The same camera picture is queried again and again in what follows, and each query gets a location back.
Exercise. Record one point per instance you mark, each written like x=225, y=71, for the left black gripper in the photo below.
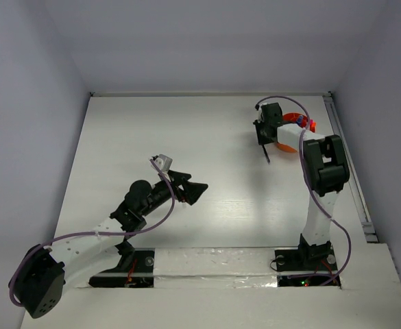
x=190, y=190

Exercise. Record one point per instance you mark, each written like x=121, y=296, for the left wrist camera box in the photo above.
x=162, y=164

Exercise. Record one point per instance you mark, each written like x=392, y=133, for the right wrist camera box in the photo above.
x=259, y=112

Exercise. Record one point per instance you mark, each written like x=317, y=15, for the orange round compartment container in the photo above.
x=291, y=118

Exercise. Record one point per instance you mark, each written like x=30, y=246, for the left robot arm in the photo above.
x=49, y=269

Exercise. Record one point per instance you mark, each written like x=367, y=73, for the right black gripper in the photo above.
x=262, y=140

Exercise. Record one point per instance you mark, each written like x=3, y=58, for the purple pen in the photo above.
x=266, y=154

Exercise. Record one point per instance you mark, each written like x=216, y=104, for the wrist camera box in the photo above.
x=162, y=164
x=259, y=112

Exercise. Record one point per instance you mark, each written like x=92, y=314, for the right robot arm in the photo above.
x=325, y=170

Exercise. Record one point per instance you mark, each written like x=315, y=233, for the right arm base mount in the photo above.
x=295, y=269

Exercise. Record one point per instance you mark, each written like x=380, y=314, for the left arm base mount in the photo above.
x=135, y=269

